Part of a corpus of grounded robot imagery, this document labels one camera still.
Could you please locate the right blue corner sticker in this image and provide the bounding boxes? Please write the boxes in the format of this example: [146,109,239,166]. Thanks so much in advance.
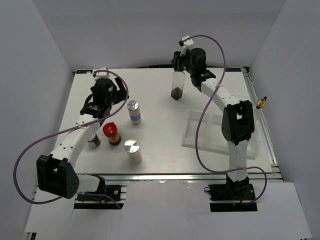
[225,67,242,72]

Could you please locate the clear glass bottle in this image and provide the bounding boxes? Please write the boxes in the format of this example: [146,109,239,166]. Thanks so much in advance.
[253,96,267,129]

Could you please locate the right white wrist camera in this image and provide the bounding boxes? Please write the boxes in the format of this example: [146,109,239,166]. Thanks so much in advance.
[178,35,194,56]

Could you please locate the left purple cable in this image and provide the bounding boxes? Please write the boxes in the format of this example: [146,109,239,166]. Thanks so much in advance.
[12,70,130,205]

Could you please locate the small brown spice jar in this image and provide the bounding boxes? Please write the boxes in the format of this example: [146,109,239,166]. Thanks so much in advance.
[88,132,101,148]

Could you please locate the purple cable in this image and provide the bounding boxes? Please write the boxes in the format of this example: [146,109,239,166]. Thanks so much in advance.
[186,34,268,205]
[12,70,130,205]

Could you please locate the left blue corner sticker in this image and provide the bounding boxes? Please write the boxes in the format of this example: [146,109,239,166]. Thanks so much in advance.
[75,69,93,75]

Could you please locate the white silver cap shaker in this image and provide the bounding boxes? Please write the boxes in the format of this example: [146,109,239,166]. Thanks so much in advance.
[124,138,143,164]

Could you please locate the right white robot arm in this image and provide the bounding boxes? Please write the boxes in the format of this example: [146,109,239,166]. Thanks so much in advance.
[171,48,255,200]

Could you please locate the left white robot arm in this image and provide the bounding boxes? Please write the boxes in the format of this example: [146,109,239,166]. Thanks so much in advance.
[36,76,129,200]

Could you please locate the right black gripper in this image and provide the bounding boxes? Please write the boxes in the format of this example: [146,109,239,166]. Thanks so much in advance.
[170,47,195,75]

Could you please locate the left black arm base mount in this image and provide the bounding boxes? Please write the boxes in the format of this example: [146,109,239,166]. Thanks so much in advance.
[73,174,127,210]

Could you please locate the white three-slot organizer tray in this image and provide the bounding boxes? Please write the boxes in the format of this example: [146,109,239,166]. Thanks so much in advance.
[179,108,261,160]

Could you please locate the red lid sauce jar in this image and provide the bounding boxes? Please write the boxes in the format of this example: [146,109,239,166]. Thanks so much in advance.
[102,122,121,146]

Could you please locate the blue corner sticker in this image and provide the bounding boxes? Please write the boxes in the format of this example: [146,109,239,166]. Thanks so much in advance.
[225,67,242,72]
[75,69,93,75]

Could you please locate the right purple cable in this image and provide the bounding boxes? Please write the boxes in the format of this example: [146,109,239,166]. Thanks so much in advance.
[186,34,268,205]

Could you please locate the glass bottle with dark sauce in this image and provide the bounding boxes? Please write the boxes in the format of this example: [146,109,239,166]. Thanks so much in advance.
[170,71,185,101]

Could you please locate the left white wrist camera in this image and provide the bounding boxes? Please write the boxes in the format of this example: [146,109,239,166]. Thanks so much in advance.
[92,67,110,82]

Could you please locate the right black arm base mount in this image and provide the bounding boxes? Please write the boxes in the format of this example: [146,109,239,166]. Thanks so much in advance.
[203,184,258,213]

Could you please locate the blue label silver cap shaker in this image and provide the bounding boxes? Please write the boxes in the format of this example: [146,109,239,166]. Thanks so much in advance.
[127,100,142,125]

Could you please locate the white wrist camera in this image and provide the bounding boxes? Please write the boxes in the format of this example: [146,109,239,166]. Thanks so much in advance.
[178,35,194,56]
[92,67,110,82]

